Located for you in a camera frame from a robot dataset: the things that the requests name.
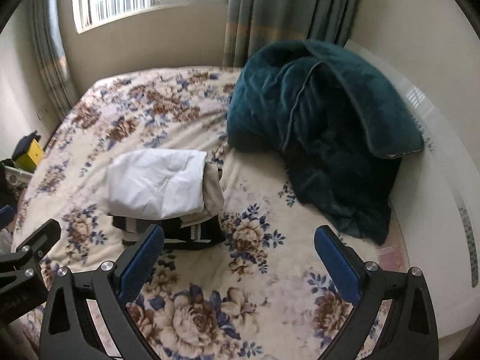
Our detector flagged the cream folded garment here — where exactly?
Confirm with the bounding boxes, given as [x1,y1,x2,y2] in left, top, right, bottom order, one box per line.
[181,162,224,228]

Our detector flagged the white t-shirt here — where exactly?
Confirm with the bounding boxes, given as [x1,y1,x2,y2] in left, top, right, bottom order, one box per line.
[104,149,207,220]

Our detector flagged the grey striped folded garment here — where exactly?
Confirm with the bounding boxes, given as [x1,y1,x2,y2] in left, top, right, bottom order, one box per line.
[112,215,168,246]

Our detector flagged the dark teal plush blanket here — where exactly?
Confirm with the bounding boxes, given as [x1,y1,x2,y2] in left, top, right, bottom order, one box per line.
[227,40,424,244]

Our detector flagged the black patterned socks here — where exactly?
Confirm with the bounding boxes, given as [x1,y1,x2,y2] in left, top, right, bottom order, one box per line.
[160,216,225,250]

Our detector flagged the green striped curtain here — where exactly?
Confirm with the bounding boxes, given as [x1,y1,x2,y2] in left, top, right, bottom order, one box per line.
[222,0,359,68]

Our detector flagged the floral fleece bed blanket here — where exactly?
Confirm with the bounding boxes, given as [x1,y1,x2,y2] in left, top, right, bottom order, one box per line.
[10,65,410,360]

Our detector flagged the white bed headboard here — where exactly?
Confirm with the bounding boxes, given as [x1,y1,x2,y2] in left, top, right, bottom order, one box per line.
[346,41,479,337]

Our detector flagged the yellow box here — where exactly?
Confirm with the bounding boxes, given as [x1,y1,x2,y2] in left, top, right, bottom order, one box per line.
[14,139,45,173]

